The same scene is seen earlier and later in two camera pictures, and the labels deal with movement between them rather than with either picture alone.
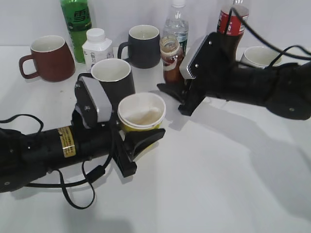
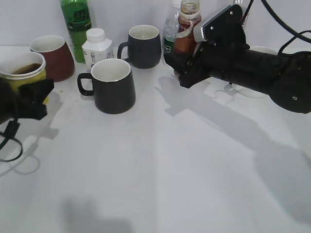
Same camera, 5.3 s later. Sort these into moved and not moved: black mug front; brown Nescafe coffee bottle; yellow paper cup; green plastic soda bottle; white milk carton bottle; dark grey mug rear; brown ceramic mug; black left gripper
Moved: black left gripper; brown Nescafe coffee bottle; yellow paper cup
Not moved: white milk carton bottle; black mug front; green plastic soda bottle; brown ceramic mug; dark grey mug rear
